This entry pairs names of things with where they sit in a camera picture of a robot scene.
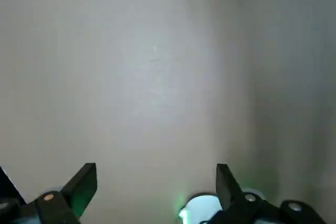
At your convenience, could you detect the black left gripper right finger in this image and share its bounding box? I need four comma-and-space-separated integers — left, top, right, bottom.
207, 163, 325, 224

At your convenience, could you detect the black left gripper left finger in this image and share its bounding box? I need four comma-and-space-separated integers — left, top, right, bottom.
0, 163, 98, 224

